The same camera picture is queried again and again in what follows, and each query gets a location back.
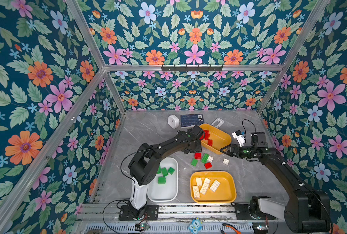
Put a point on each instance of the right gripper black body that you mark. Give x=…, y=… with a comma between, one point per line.
x=246, y=152

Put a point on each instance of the white wide lego brick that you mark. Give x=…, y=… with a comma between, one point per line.
x=215, y=185

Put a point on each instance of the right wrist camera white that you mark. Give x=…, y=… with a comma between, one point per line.
x=240, y=137

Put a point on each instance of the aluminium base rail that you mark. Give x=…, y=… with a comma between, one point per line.
x=170, y=211

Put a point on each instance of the far yellow plastic bin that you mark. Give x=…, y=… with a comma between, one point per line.
x=220, y=138

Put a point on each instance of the cream long lego brick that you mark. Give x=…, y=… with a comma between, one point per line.
x=196, y=192

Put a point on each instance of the large green lego plate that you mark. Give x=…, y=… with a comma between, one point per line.
x=205, y=158

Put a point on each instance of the green small lego brick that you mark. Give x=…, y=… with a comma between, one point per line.
x=194, y=162

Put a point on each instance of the white flat lego plate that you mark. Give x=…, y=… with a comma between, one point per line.
x=226, y=161

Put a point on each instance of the white plastic bin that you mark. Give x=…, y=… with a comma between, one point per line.
x=166, y=192

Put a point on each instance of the dark blue book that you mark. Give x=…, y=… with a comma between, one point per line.
x=190, y=120

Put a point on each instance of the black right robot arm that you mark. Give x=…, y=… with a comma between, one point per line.
x=307, y=210

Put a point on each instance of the near yellow plastic bin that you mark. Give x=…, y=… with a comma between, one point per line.
x=226, y=192

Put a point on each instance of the black hook rail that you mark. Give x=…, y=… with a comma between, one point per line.
x=192, y=68

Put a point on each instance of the small white lego brick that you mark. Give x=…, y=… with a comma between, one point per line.
x=199, y=181

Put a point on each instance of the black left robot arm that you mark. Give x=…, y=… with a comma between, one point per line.
x=145, y=163

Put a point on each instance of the yellow plastic bin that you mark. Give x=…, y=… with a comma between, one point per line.
x=226, y=192
x=220, y=138

